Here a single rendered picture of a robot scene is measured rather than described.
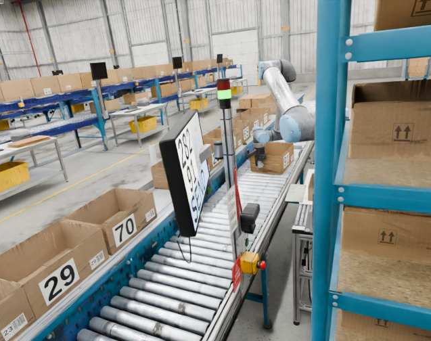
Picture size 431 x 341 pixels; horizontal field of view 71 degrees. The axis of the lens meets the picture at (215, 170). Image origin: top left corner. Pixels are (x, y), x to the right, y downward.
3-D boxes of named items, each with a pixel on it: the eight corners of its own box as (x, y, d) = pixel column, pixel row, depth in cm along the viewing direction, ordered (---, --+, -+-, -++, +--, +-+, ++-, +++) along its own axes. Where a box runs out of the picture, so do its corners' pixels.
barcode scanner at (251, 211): (262, 219, 144) (260, 201, 139) (255, 235, 134) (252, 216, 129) (249, 218, 146) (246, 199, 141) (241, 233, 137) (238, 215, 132)
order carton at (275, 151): (281, 174, 258) (281, 155, 252) (250, 171, 272) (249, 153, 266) (294, 160, 289) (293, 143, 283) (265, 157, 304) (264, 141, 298)
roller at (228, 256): (246, 268, 156) (245, 260, 155) (162, 251, 178) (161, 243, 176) (249, 262, 161) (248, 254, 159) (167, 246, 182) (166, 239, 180)
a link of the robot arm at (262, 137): (272, 131, 233) (267, 128, 244) (258, 133, 232) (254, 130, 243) (273, 143, 236) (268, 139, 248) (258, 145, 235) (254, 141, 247)
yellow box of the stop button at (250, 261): (258, 276, 135) (257, 262, 132) (240, 272, 138) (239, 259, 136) (266, 256, 147) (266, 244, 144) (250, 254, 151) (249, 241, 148)
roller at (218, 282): (237, 279, 144) (235, 290, 143) (147, 260, 165) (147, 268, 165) (233, 282, 139) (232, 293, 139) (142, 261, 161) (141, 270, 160)
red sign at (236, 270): (234, 293, 129) (232, 268, 124) (232, 292, 129) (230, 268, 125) (246, 269, 142) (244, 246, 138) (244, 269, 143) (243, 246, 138)
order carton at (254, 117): (254, 134, 342) (252, 120, 336) (229, 134, 355) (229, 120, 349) (263, 126, 375) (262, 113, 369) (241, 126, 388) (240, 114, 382)
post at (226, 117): (242, 300, 141) (227, 111, 110) (232, 298, 143) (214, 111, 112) (250, 283, 151) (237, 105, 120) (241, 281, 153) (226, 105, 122)
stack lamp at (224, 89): (228, 98, 112) (227, 82, 110) (216, 99, 114) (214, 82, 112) (233, 96, 116) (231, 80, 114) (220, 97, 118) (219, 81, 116)
